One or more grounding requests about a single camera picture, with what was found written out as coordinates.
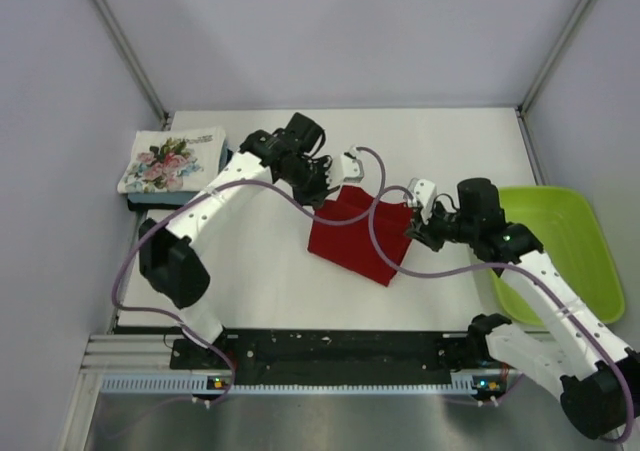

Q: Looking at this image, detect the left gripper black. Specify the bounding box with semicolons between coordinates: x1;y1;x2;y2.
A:
280;156;339;209

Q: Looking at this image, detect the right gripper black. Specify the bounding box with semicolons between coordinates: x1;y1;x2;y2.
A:
405;198;478;252

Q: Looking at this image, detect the red t shirt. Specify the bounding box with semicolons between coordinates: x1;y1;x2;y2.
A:
307;186;412;287

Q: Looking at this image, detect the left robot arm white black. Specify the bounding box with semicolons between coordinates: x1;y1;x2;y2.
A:
138;113;332;368

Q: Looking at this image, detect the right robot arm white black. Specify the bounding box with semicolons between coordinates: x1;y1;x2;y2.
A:
405;178;639;442

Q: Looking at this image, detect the green plastic bin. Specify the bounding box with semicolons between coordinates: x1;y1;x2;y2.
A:
499;186;626;324

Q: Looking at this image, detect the white floral folded t shirt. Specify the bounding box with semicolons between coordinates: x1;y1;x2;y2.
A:
117;126;227;194

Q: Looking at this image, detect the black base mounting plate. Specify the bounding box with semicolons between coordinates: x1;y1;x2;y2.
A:
169;326;501;385

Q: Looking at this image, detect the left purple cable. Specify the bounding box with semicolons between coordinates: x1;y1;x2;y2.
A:
110;145;386;407

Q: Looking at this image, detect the purple cable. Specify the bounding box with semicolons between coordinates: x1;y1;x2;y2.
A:
110;145;386;407
368;185;636;443

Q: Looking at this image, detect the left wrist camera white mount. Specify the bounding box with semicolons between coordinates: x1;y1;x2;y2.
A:
327;146;365;188

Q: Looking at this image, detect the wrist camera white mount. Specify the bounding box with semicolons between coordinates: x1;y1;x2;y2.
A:
327;146;365;188
405;178;437;224

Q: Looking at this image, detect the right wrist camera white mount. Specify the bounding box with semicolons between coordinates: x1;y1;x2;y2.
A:
405;178;437;224

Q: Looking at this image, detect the white slotted cable duct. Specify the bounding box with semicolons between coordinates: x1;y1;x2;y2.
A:
100;374;506;396

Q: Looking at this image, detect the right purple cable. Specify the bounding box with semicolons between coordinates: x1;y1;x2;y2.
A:
368;185;636;443

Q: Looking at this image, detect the left corner aluminium post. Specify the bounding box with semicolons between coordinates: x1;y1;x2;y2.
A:
89;0;169;123

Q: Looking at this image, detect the corner aluminium post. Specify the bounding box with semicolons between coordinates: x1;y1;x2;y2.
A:
517;0;598;116
89;0;169;123

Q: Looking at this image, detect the right corner aluminium post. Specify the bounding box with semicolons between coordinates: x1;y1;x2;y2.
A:
517;0;598;116

